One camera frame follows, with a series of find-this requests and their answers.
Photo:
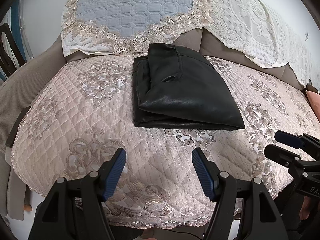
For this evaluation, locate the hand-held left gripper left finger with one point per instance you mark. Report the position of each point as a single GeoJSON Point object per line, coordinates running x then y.
{"type": "Point", "coordinates": [113, 177]}

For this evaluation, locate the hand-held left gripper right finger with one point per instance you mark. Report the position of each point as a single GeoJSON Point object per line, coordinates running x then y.
{"type": "Point", "coordinates": [203, 175]}

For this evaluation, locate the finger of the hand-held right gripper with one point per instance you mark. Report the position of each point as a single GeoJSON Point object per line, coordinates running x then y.
{"type": "Point", "coordinates": [280, 155]}
{"type": "Point", "coordinates": [287, 138]}

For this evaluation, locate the black jacket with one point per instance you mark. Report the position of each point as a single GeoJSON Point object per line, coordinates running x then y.
{"type": "Point", "coordinates": [185, 92]}

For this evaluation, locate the person's right hand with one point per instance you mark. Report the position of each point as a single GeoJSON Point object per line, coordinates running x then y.
{"type": "Point", "coordinates": [305, 207]}

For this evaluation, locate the pink pillow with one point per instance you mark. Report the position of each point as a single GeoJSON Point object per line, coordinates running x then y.
{"type": "Point", "coordinates": [313, 98]}

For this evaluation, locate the person's dark clothing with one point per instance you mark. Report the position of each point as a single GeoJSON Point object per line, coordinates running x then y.
{"type": "Point", "coordinates": [300, 227]}

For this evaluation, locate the pink quilted sofa mat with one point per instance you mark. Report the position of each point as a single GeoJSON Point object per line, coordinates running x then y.
{"type": "Point", "coordinates": [75, 115]}

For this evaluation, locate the white quilted sofa cover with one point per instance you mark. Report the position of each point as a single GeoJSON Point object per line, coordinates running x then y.
{"type": "Point", "coordinates": [252, 25]}

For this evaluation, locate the grey sofa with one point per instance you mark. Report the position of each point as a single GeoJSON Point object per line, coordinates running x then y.
{"type": "Point", "coordinates": [27, 80]}

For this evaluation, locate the dark chair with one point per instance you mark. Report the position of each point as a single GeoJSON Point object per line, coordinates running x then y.
{"type": "Point", "coordinates": [8, 50]}

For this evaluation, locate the blue quilted lace cover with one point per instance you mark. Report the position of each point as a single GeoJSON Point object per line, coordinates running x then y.
{"type": "Point", "coordinates": [135, 7]}

